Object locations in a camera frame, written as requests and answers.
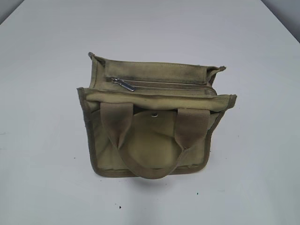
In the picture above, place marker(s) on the olive yellow canvas bag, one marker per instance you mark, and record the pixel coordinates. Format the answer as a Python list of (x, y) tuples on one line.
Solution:
[(162, 128)]

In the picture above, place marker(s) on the silver metal zipper pull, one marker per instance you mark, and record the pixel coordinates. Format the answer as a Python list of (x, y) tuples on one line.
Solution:
[(123, 84)]

